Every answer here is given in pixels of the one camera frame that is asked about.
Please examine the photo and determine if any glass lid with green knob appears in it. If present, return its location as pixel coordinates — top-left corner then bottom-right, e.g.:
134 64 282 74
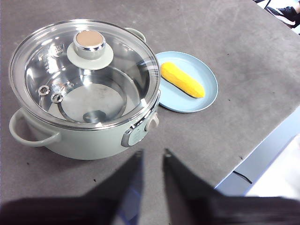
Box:
8 19 162 131

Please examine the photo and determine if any black floor cable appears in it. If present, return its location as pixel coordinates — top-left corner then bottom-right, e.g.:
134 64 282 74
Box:
232 171 254 185

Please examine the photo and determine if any pale green electric steamer pot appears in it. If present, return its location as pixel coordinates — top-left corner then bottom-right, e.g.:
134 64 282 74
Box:
8 27 162 161

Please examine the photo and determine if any light blue round plate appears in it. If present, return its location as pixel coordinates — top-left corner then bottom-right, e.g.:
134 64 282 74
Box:
154 51 219 113

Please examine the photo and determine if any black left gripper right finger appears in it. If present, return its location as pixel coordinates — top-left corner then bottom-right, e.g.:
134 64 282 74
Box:
163 148 300 225

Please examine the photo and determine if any black and white shoe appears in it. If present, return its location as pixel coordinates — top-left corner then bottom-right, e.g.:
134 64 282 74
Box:
266 6 300 29

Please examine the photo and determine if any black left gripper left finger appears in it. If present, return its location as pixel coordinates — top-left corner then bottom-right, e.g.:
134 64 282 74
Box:
0 150 143 225

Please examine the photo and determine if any yellow corn cob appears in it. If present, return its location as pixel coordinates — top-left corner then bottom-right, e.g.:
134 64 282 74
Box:
160 61 206 98

